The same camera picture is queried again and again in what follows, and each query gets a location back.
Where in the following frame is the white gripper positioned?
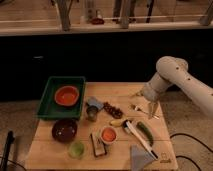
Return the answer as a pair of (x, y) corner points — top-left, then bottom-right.
(141, 83), (163, 118)

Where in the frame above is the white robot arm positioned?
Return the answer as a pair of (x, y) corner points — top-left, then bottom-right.
(141, 56), (213, 119)

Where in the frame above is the white cup with orange apple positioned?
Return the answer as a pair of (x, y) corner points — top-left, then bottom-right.
(99, 126), (117, 145)

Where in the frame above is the metal cup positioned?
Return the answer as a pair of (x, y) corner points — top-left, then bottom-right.
(86, 106), (98, 122)

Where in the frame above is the green paper cup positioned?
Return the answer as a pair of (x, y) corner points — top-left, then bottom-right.
(68, 141), (84, 158)

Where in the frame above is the silver fork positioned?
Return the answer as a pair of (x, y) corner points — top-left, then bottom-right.
(130, 104), (160, 119)

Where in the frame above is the green cucumber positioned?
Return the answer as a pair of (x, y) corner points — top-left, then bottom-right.
(137, 122), (154, 145)

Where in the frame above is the bunch of dark grapes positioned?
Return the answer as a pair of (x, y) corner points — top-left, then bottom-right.
(104, 102), (123, 119)

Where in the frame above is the yellow banana piece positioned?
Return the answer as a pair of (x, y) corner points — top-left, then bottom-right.
(110, 119), (126, 127)

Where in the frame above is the grey folded cloth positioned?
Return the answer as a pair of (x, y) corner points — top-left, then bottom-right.
(130, 145), (154, 171)

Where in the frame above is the blue grey cloth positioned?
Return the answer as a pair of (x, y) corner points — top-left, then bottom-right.
(87, 97), (104, 110)

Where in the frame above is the black rectangular box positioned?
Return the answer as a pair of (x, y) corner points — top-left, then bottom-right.
(90, 133), (107, 157)

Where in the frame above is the orange bowl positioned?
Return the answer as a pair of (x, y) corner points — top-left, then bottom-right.
(54, 85), (79, 107)

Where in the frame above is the green plastic tray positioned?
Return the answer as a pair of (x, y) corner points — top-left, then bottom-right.
(37, 76), (85, 120)

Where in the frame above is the dark red bowl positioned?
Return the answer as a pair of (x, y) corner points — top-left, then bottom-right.
(52, 118), (78, 143)

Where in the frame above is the red object on shelf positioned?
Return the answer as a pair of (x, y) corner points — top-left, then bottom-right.
(91, 10), (105, 25)

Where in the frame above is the black stand left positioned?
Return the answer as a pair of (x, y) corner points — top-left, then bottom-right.
(0, 131), (15, 171)

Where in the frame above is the white handled knife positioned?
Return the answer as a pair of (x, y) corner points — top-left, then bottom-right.
(123, 120), (158, 160)

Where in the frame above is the black cable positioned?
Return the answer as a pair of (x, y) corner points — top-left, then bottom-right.
(169, 132), (213, 171)

